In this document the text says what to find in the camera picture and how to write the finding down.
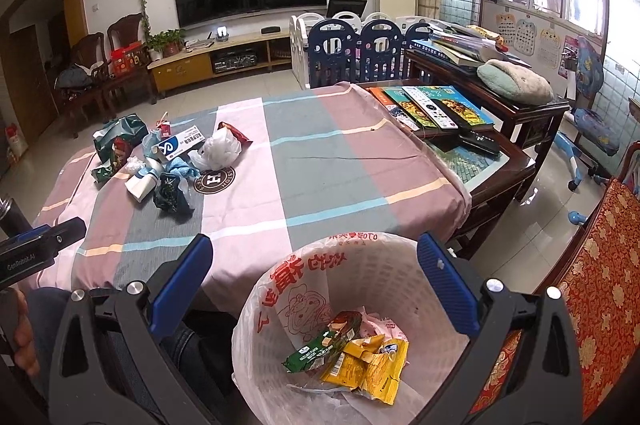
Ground yellow snack bag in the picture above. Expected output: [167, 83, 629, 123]
[320, 334, 409, 405]

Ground green snack wrapper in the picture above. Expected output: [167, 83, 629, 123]
[282, 311, 361, 373]

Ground light blue glove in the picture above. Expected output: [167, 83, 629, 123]
[142, 156, 202, 221]

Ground white tissue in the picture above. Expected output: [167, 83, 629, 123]
[120, 156, 145, 176]

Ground white blue label box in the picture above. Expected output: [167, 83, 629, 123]
[153, 126, 205, 162]

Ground white plastic bag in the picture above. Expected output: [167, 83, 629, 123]
[188, 127, 242, 171]

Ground red chip bag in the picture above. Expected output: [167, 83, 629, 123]
[217, 122, 252, 145]

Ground pink plastic bag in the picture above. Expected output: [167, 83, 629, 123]
[358, 307, 408, 341]

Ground white lined trash basket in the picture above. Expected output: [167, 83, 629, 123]
[232, 233, 469, 424]

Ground person's left hand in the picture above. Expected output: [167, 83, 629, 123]
[14, 289, 40, 379]

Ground black steel tumbler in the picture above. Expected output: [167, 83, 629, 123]
[0, 197, 32, 239]

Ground striped pink grey tablecloth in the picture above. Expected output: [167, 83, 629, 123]
[21, 82, 471, 313]

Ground red gold patterned sofa cushion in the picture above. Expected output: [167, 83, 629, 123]
[554, 179, 639, 424]

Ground black remote control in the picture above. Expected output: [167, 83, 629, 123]
[458, 130, 500, 157]

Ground dark green tissue box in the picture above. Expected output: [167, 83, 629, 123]
[92, 114, 149, 162]

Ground dark wooden side table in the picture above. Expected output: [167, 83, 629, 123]
[392, 49, 570, 259]

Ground white remote control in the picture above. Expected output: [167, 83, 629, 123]
[402, 86, 458, 130]

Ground colourful picture book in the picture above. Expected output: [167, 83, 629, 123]
[419, 86, 494, 127]

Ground wooden armchair with bag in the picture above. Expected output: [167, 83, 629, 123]
[54, 33, 113, 139]

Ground red gift box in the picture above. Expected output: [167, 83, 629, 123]
[111, 40, 150, 78]

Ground wooden armchair with red box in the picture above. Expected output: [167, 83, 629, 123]
[106, 13, 157, 104]

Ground green beige cushion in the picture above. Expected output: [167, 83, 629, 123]
[476, 59, 555, 106]

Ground yellow wooden tv cabinet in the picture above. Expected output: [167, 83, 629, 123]
[148, 29, 292, 96]

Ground potted green plant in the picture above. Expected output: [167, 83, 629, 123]
[146, 28, 184, 58]

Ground navy white baby fence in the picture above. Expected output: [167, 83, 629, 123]
[290, 11, 442, 89]

